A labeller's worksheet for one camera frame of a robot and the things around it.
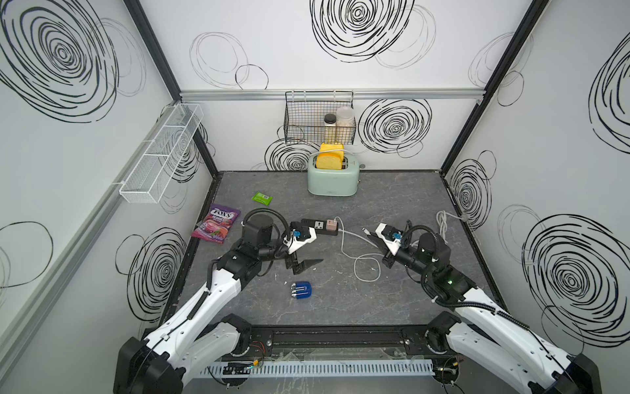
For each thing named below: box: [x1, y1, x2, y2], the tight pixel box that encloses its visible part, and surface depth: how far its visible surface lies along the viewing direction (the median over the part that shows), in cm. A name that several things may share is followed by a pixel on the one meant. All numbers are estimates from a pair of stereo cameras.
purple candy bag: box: [190, 203, 242, 245], surface depth 98 cm
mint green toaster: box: [306, 154, 361, 197], surface depth 104 cm
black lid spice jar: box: [323, 113, 337, 144], surface depth 87 cm
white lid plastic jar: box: [336, 105, 357, 145], surface depth 86 cm
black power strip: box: [301, 218, 339, 236], surface depth 99 cm
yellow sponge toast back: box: [317, 142, 344, 157], surface depth 104 cm
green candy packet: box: [251, 191, 274, 206], surface depth 111 cm
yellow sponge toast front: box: [316, 152, 343, 170], surface depth 100 cm
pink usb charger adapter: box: [325, 219, 338, 232], surface depth 96 cm
